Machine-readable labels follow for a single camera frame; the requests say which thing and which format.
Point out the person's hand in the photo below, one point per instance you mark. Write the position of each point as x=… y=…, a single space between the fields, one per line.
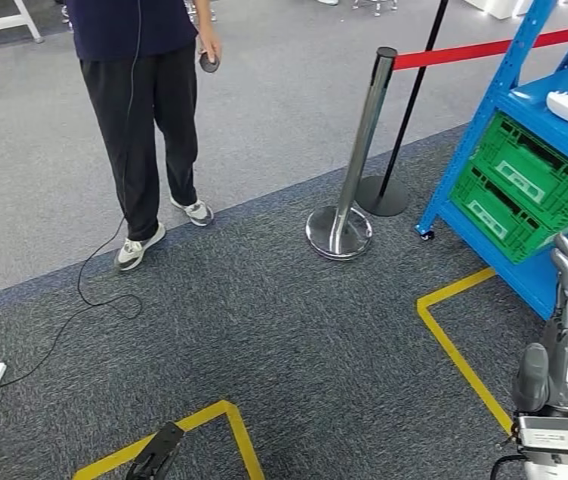
x=210 y=41

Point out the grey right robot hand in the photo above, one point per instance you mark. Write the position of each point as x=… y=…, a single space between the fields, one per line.
x=566 y=364

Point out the grey handheld controller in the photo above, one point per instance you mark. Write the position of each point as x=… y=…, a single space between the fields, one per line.
x=209 y=64

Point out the person's forearm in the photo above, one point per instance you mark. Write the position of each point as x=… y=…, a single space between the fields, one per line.
x=202 y=13

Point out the blue metal shelf rack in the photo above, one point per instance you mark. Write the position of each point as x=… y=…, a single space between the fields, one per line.
x=514 y=99

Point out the person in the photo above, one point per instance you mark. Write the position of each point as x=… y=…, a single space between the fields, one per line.
x=134 y=99

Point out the green plastic crate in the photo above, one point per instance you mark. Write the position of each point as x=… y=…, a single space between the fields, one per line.
x=494 y=212
x=528 y=166

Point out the chrome barrier stanchion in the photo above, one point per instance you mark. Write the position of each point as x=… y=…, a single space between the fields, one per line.
x=359 y=152

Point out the black barrier stanchion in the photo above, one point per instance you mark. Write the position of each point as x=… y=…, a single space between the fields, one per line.
x=381 y=197

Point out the red barrier belt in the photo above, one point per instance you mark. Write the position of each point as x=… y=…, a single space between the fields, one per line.
x=464 y=53

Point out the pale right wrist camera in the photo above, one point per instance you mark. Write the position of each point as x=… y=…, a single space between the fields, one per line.
x=554 y=440

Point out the white table frame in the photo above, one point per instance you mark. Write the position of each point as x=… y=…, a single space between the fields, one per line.
x=24 y=20

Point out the black left wrist bracket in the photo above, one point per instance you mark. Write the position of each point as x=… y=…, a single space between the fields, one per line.
x=156 y=454

